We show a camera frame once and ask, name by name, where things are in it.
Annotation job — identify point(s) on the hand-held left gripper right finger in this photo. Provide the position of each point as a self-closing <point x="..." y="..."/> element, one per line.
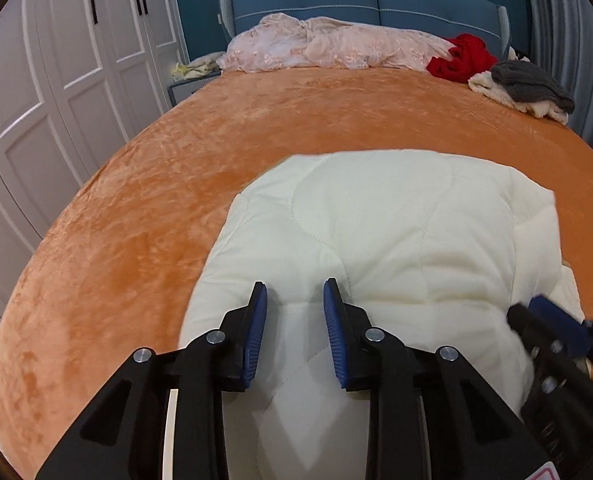
<point x="335" y="335"/>

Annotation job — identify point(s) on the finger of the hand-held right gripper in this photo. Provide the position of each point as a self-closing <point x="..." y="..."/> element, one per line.
<point x="561" y="325"/>
<point x="556" y="390"/>

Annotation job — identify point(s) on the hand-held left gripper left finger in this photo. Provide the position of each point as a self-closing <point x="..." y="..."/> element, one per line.
<point x="254" y="340"/>

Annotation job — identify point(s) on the white quilted coat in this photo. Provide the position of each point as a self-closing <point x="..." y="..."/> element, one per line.
<point x="386" y="230"/>

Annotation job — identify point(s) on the orange plush blanket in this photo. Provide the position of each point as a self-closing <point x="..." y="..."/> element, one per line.
<point x="151" y="200"/>

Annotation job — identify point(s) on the grey knitted garment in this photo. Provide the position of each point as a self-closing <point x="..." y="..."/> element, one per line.
<point x="531" y="85"/>

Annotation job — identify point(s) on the cream fleece garment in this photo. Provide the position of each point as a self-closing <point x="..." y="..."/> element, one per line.
<point x="491" y="87"/>

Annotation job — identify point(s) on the grey nightstand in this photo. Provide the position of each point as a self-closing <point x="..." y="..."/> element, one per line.
<point x="186" y="91"/>

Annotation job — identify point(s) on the yellow tissue pack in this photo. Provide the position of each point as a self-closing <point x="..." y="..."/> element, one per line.
<point x="180" y="71"/>

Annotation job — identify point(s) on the beige folded cloth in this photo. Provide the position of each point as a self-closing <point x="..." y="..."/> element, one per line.
<point x="206" y="64"/>

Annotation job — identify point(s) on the red garment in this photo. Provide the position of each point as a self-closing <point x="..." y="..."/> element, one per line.
<point x="461" y="60"/>

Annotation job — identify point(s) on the grey-blue curtain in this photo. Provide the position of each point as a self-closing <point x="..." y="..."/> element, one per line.
<point x="571" y="35"/>

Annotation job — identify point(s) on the pink floral quilt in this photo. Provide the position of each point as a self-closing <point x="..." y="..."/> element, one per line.
<point x="336" y="42"/>

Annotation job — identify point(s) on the white panelled wardrobe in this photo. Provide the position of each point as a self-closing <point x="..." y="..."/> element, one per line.
<point x="66" y="85"/>

